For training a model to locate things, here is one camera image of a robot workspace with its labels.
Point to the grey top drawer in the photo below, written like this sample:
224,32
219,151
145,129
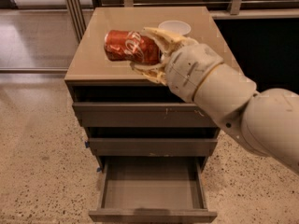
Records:
141,115

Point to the white ceramic bowl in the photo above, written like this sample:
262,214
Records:
179,27

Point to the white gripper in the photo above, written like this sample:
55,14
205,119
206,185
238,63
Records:
191,71

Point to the grey middle drawer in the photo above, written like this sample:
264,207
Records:
152,147

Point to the grey open bottom drawer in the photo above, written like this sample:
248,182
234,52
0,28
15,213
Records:
147,190

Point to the grey drawer cabinet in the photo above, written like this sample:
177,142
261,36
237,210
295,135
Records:
92,78

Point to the red coke can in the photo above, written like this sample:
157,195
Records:
131,46

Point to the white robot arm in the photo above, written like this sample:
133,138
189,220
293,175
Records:
263,123

